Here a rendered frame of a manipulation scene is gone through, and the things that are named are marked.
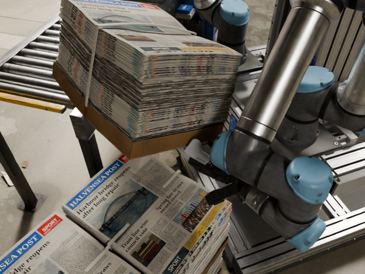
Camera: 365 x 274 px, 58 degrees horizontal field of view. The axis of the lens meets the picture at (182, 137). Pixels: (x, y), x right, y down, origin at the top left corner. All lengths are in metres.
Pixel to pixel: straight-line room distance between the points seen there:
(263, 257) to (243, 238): 0.11
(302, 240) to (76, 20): 0.66
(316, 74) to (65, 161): 1.64
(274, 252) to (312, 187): 1.00
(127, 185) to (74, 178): 1.18
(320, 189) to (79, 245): 0.57
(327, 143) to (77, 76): 0.79
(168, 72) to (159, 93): 0.04
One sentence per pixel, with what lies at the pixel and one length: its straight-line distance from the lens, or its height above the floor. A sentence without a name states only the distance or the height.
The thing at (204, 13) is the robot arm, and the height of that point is 0.99.
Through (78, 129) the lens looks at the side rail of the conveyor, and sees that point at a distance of 1.29.
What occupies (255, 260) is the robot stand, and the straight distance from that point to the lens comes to 1.52.
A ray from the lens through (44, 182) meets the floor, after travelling 2.15.
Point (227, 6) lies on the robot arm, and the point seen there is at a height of 1.05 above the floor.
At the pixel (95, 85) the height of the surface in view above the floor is 1.14.
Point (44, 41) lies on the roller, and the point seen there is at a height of 0.79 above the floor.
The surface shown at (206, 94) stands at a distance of 0.74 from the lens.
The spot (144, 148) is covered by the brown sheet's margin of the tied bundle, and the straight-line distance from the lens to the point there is 0.69.
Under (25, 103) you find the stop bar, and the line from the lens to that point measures 1.34.
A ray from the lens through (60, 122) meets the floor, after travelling 2.51.
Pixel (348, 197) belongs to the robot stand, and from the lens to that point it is 1.87.
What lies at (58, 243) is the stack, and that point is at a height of 0.83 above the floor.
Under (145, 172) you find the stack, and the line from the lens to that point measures 0.97.
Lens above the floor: 1.58
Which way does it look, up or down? 45 degrees down
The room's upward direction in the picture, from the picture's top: straight up
